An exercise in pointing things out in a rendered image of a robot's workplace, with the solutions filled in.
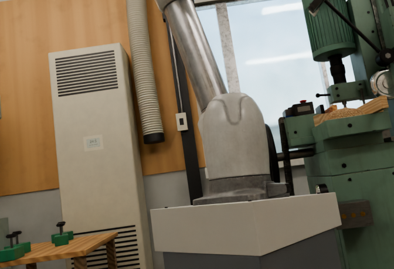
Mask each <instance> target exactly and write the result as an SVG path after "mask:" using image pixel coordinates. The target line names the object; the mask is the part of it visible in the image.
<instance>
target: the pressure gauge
mask: <svg viewBox="0 0 394 269"><path fill-rule="evenodd" d="M315 192H316V194H317V193H319V192H320V193H329V191H328V188H327V186H326V184H324V183H323V184H316V185H315Z"/></svg>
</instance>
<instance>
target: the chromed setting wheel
mask: <svg viewBox="0 0 394 269"><path fill-rule="evenodd" d="M370 88H371V91H372V92H373V94H374V95H375V96H377V97H379V96H383V95H386V97H387V100H393V99H394V84H393V80H392V75H391V70H390V69H380V70H378V71H376V72H375V73H374V74H373V75H372V77H371V80H370Z"/></svg>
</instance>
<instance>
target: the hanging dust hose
mask: <svg viewBox="0 0 394 269"><path fill-rule="evenodd" d="M126 7H127V8H126V9H127V24H128V25H127V26H128V34H129V35H128V36H129V41H130V42H129V43H130V52H131V60H132V67H133V76H134V80H135V81H134V83H135V89H136V94H137V95H136V96H137V100H138V101H137V102H138V107H139V108H138V109H139V114H140V120H141V123H142V124H141V125H142V126H141V127H142V132H143V133H142V134H144V135H143V139H144V144H157V143H162V142H165V137H164V132H163V127H162V126H163V125H162V121H161V116H160V115H161V114H160V109H159V101H158V98H157V97H158V96H157V89H156V85H155V84H156V83H155V76H154V70H153V69H154V68H153V63H152V55H151V46H150V38H149V30H148V19H147V3H146V0H126Z"/></svg>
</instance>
